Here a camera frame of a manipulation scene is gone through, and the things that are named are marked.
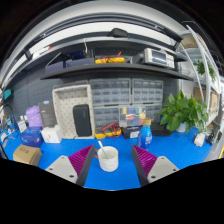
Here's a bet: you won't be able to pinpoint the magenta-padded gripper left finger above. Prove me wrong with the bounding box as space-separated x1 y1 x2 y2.
45 144 96 187

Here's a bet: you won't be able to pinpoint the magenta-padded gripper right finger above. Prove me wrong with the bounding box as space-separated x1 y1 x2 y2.
131 144 181 187

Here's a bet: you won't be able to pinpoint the blue drink bottle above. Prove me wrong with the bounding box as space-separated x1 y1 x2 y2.
137 117 154 151

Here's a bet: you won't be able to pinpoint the white spoon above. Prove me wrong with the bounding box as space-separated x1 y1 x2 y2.
97 140 108 159

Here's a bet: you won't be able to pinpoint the black box with white label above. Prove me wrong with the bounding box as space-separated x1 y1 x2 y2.
121 125 144 140

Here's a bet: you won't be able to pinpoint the flat black case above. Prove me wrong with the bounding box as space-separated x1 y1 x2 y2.
149 121 173 137

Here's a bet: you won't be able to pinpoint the small white box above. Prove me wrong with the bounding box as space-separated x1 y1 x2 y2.
40 124 64 144

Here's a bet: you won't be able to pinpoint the black rectangular speaker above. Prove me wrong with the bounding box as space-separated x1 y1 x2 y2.
72 103 93 138

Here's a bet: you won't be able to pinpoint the yellow multimeter with red leads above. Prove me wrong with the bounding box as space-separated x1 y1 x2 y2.
94 122 123 140

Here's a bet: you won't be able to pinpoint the clear organizer box, coloured parts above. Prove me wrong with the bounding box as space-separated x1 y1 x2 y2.
118 105 147 128

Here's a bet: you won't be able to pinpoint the grey small-parts drawer cabinet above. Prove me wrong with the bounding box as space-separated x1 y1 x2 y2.
131 78 165 104
93 105 121 132
89 77 132 106
144 103 164 123

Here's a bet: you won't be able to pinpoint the white perforated crate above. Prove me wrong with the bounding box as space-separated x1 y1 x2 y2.
51 83 96 140

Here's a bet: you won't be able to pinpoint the brown cardboard box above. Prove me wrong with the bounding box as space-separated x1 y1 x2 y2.
12 144 44 167

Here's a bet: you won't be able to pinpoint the blue carton box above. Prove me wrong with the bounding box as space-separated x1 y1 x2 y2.
19 126 44 148

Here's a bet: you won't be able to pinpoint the dark grey flat package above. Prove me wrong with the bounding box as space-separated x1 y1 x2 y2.
37 100 58 128

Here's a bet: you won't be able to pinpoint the white power adapter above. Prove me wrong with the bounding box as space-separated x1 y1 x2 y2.
193 132 206 148

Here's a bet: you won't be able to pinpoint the green potted plant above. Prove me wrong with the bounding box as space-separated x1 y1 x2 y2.
157 89 210 134

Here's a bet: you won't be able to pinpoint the purple plastic bag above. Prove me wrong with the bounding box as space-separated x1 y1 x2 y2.
25 105 44 129

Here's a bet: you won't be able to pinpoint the small white bottle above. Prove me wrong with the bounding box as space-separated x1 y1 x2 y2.
17 115 29 134

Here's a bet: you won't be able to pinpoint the teal object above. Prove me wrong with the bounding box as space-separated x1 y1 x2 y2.
2 88 13 101

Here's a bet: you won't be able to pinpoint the white shelving rack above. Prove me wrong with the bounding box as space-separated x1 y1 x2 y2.
179 24 224 134

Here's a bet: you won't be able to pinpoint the yellow tool with red leads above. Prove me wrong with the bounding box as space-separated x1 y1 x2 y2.
94 51 126 65

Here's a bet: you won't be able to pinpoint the white mug with brown handle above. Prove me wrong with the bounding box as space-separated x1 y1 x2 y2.
93 145 120 173

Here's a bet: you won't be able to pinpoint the dark wall shelf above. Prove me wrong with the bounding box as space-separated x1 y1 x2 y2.
39 62 194 82

